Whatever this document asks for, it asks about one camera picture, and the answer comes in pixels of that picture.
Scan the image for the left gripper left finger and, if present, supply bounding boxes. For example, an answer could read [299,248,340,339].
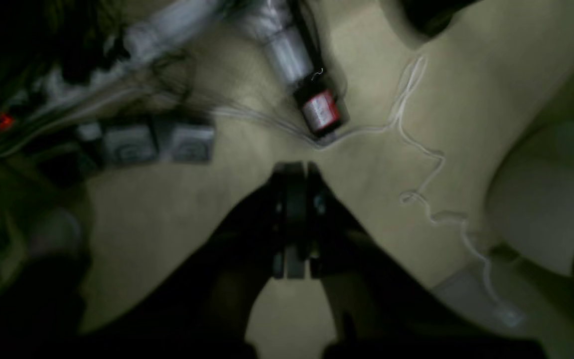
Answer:
[78,162,307,359]

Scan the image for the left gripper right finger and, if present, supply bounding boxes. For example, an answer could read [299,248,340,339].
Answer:
[307,162,546,359]

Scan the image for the black red-labelled power adapter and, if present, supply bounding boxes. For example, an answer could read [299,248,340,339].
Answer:
[293,76,349,140]

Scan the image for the white thin cable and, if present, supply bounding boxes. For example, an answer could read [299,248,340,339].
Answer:
[207,55,522,325]

